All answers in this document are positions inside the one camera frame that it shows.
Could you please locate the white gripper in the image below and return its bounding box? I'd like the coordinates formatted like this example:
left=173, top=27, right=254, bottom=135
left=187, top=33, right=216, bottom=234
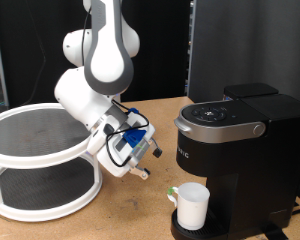
left=96, top=111, right=164, bottom=181

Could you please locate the white mug green taped handle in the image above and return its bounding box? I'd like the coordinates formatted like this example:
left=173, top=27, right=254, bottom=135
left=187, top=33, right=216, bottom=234
left=166, top=181, right=211, bottom=231

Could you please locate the Keurig lid with silver handle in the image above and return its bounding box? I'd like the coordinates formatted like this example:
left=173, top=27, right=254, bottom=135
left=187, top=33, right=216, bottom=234
left=174, top=99, right=268, bottom=145

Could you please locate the black Keurig coffee machine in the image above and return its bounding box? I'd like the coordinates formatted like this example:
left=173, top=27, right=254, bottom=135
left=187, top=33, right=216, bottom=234
left=170, top=82, right=300, bottom=240

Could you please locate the black backdrop curtain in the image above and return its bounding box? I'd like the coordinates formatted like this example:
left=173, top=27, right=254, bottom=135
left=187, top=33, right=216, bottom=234
left=0, top=0, right=191, bottom=108

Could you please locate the white two-tier turntable rack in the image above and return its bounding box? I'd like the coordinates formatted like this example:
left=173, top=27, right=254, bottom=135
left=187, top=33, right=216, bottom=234
left=0, top=102, right=103, bottom=223

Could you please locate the dark grey partition panel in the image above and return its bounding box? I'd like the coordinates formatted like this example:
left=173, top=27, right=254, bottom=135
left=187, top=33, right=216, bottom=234
left=188, top=0, right=300, bottom=108

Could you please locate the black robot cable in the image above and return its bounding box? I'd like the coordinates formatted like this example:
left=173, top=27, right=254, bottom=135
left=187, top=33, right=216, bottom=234
left=80, top=5, right=150, bottom=168

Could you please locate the black hanging background cable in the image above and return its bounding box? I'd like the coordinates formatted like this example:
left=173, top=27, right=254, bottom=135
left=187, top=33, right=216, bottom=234
left=21, top=0, right=48, bottom=106

